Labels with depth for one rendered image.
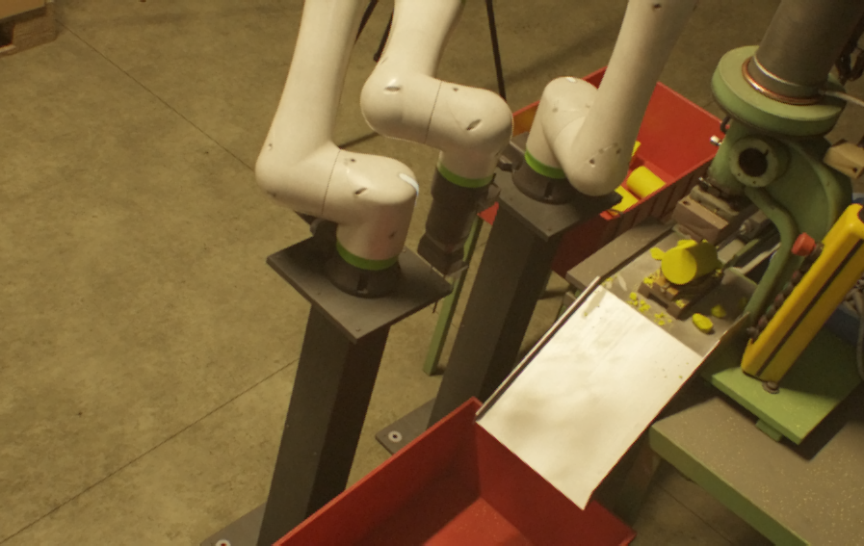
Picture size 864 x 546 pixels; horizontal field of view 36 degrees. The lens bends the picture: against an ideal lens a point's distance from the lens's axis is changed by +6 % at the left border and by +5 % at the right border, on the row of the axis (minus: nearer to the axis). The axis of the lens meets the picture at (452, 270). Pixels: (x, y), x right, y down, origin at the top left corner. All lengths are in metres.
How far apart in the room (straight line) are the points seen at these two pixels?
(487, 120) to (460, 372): 1.33
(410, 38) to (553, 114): 0.65
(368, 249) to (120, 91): 2.16
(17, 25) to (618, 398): 2.64
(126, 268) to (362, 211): 1.55
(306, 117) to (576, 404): 0.72
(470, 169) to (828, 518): 0.86
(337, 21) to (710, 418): 0.97
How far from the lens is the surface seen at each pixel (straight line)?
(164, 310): 3.60
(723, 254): 2.65
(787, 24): 2.17
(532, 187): 2.73
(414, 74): 1.94
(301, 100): 2.28
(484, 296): 2.96
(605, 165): 2.50
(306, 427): 2.70
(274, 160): 2.28
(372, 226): 2.28
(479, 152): 1.92
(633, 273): 2.51
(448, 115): 1.91
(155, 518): 3.16
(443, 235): 2.04
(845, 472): 2.41
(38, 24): 4.47
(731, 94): 2.19
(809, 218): 2.31
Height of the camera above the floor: 2.53
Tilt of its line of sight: 40 degrees down
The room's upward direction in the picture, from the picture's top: 17 degrees clockwise
